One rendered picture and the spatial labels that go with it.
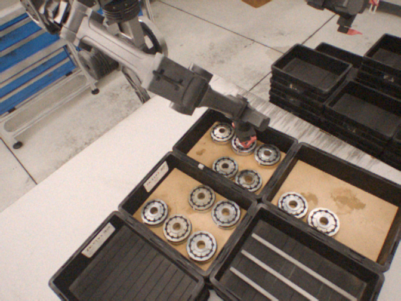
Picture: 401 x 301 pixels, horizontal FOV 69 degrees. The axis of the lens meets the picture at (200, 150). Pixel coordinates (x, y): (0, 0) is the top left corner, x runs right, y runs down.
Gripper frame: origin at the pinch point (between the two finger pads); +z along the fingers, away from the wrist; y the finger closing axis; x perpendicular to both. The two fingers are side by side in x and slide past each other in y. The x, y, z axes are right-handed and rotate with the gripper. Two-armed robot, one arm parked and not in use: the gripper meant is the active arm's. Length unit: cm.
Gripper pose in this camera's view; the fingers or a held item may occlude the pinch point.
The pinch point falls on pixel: (243, 140)
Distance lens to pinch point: 121.5
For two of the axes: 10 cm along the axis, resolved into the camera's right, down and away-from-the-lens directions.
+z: 1.3, 5.7, 8.1
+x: -9.7, 2.6, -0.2
